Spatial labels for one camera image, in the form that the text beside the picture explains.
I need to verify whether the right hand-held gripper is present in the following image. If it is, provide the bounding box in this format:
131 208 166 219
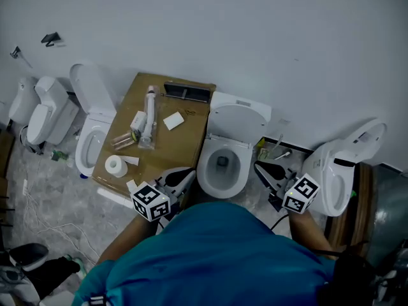
254 161 321 215

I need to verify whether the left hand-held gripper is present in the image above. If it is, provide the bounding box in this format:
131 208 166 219
129 167 196 222

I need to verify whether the person's right forearm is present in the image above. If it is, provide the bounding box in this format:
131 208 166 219
288 210 337 261

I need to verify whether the person's left forearm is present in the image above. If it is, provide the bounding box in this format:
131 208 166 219
96 214 160 265

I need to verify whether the white smart toilet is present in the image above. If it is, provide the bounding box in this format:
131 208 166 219
301 118 388 218

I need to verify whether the white toilet paper roll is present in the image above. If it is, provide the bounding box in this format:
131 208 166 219
104 154 140 179

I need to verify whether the white elongated toilet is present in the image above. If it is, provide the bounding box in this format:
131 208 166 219
69 62 118 177

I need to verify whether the white one-piece toilet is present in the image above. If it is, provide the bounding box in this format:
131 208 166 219
26 75 80 146

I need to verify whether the green white packet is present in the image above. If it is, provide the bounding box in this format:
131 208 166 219
256 137 272 162

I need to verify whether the large brown cardboard box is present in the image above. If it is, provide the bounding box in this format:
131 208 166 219
91 71 217 200

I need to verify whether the flat white rectangular box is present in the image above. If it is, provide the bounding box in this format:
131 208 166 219
163 112 186 131

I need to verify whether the clear tube green cap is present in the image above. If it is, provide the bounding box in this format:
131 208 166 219
110 129 142 150

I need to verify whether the long white bar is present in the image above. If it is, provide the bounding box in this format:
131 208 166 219
97 186 135 208

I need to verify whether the white plastic drain pipe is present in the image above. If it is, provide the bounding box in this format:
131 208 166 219
137 85 159 150

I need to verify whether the small white carton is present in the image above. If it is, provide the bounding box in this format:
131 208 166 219
129 110 147 131

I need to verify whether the person's teal shirt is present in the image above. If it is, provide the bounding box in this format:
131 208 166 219
71 201 339 306

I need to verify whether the dark grey paper holder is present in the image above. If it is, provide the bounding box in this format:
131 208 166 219
163 80 212 104

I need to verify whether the black chest-worn device box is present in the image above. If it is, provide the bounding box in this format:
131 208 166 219
317 253 379 306

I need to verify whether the plastic-wrapped chrome fixture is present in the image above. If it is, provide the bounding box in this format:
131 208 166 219
372 240 408 306

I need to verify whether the dark grey oval device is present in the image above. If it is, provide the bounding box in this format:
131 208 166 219
8 243 49 272

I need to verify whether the thin black cable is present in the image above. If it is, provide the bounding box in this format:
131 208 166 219
270 214 289 231

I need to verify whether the white floor cable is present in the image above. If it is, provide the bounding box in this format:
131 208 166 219
22 157 99 264

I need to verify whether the black wall bracket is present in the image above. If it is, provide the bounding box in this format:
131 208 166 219
40 32 61 48

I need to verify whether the metal wall hook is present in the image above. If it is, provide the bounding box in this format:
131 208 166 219
9 45 33 69

